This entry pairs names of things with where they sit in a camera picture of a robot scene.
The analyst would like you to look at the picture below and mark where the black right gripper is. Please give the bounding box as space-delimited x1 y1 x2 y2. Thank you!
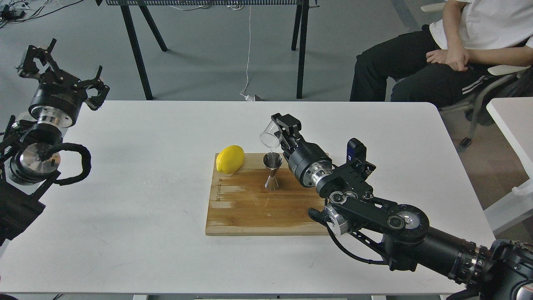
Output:
271 113 332 188

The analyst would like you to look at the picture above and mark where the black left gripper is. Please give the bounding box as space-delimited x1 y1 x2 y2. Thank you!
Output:
17 38 110 128

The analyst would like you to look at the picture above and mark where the clear glass measuring cup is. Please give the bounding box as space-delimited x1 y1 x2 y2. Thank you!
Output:
259 121 280 150

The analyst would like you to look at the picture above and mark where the steel double jigger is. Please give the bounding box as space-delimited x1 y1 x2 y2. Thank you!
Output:
263 152 282 190

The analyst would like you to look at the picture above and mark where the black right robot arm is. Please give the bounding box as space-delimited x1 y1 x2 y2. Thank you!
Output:
271 113 533 300

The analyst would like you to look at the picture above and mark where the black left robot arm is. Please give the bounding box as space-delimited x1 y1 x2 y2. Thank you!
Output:
0 39 109 243

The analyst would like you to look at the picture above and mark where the yellow lemon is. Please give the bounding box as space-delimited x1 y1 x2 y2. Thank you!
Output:
215 145 245 174

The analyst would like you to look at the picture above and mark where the wooden cutting board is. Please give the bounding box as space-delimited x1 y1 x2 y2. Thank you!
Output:
205 152 327 237

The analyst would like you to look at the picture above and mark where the seated person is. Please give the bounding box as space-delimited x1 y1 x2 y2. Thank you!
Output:
349 0 533 108

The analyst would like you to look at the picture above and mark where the white side table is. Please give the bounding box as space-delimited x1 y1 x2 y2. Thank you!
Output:
487 97 533 178

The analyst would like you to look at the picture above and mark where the office chair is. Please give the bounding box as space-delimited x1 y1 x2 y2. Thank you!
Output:
423 0 532 128

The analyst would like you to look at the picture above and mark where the white hanging cable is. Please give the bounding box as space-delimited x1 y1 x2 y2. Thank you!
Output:
240 3 264 102

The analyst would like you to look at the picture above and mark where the floor cables bundle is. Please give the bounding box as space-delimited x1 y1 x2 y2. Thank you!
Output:
0 0 86 29

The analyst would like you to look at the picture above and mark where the black metal table frame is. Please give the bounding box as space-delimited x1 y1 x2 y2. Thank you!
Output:
96 0 321 100

